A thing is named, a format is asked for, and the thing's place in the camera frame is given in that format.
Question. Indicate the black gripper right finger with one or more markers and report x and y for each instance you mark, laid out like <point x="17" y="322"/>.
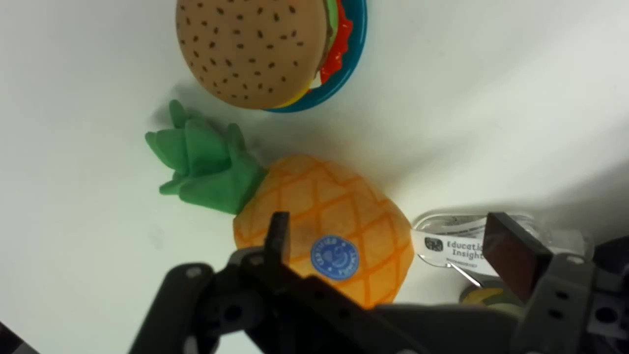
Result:
<point x="513" y="253"/>

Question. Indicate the teal burger plate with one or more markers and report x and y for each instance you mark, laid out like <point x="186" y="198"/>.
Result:
<point x="355" y="52"/>

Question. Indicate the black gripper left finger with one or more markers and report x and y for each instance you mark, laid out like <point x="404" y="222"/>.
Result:
<point x="277" y="243"/>

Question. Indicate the toy hamburger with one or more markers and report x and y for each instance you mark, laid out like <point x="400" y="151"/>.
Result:
<point x="247" y="47"/>

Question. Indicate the clear plastic labelled tag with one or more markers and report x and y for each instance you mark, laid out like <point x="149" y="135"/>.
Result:
<point x="452" y="243"/>

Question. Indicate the orange pineapple plushy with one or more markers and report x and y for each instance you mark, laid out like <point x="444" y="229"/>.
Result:
<point x="326" y="204"/>

